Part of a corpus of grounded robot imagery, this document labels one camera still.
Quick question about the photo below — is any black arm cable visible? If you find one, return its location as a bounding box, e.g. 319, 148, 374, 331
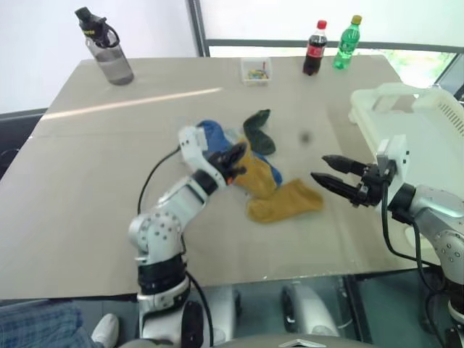
136, 144, 215, 348
379, 179, 452, 348

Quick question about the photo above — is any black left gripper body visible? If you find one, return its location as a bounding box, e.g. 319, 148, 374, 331
207, 149, 237, 184

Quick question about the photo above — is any green soda bottle yellow cap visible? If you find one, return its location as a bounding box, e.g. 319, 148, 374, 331
332, 14, 364, 71

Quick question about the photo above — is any white shoe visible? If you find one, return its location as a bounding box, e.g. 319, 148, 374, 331
90, 312, 121, 348

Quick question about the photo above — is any grey robot torso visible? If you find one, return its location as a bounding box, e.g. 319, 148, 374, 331
119, 332, 376, 348

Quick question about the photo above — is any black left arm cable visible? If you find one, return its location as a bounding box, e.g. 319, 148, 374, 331
136, 144, 215, 348

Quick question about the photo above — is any clear box of colourful bits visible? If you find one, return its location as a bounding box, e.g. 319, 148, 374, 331
239, 57, 273, 88

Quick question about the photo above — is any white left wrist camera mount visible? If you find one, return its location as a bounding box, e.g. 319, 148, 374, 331
177, 125, 215, 174

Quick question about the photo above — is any cola bottle red cap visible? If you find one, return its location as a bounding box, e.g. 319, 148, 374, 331
302, 19, 329, 77

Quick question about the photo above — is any mustard yellow sock blue trim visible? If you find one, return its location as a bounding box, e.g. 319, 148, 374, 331
230, 146, 284, 201

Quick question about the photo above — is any dark green sock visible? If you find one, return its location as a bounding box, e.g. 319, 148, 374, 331
242, 108, 278, 157

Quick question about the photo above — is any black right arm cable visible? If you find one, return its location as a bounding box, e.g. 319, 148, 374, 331
379, 179, 452, 348

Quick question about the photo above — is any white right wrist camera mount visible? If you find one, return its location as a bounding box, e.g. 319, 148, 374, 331
375, 134, 411, 184

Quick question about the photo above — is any silver rounded robot leg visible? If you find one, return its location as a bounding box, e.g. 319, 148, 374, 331
281, 281, 341, 339

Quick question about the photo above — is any dark chair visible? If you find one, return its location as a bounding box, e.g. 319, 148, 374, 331
0, 107, 50, 181

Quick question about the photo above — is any grey water bottle black lid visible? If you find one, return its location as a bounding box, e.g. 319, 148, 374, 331
74, 6, 136, 87

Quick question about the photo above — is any white plastic basket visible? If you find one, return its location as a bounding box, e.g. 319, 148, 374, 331
347, 82, 464, 268

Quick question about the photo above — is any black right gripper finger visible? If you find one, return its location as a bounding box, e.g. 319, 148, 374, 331
321, 154, 368, 175
310, 172, 362, 204

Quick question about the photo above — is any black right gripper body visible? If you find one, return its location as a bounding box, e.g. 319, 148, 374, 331
355, 162, 392, 209

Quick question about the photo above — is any blue plaid trouser leg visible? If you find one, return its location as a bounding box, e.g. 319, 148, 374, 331
0, 299, 104, 348

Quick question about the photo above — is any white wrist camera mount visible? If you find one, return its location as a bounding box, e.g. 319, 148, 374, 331
177, 125, 215, 174
375, 134, 411, 184

